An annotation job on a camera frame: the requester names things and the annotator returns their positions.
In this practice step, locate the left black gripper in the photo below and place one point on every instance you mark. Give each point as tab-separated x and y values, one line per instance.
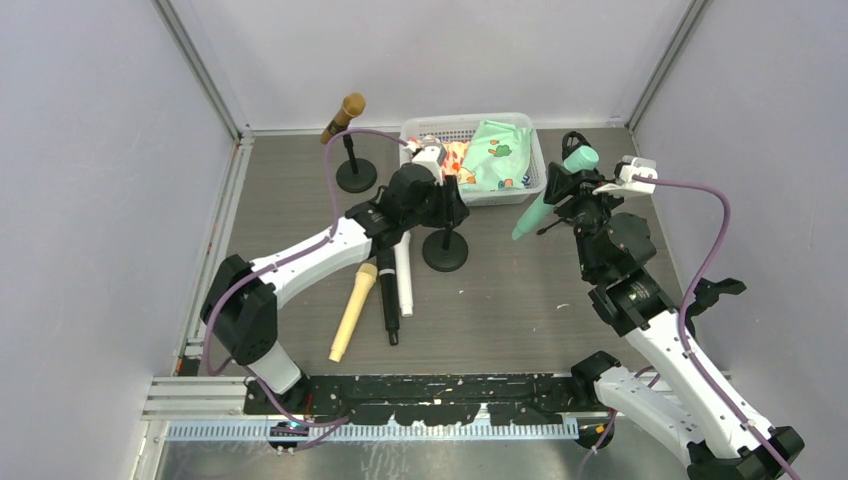
448	205

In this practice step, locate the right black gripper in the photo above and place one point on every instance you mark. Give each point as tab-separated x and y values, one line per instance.
569	187

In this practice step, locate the black tripod shock-mount stand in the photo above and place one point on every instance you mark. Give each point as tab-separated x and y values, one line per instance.
571	140

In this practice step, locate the green microphone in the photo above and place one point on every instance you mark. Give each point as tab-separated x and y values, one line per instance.
560	176

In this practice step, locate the black round-base mic stand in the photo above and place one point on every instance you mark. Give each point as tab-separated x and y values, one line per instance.
355	175

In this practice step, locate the cream yellow microphone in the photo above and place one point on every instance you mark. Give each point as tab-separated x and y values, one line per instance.
365	278

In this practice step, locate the gold brown microphone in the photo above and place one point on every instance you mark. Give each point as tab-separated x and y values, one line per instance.
353	105

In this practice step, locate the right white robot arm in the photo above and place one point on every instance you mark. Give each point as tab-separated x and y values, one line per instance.
711	429

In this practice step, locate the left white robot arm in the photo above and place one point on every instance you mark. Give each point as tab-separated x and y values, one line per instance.
241	307

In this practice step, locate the orange patterned cloth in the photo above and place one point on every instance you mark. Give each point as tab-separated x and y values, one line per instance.
453	164

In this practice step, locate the white microphone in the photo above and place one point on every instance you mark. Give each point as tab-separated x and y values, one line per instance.
404	275

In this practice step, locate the green patterned cloth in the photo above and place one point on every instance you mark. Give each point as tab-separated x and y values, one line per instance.
497	158

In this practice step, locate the white plastic basket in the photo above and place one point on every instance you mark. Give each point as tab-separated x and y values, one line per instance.
462	128

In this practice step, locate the black microphone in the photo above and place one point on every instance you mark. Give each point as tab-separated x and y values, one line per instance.
386	266

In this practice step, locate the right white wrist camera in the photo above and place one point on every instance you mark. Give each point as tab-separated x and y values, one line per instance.
628	179

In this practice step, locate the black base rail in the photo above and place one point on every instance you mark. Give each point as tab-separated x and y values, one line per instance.
438	400

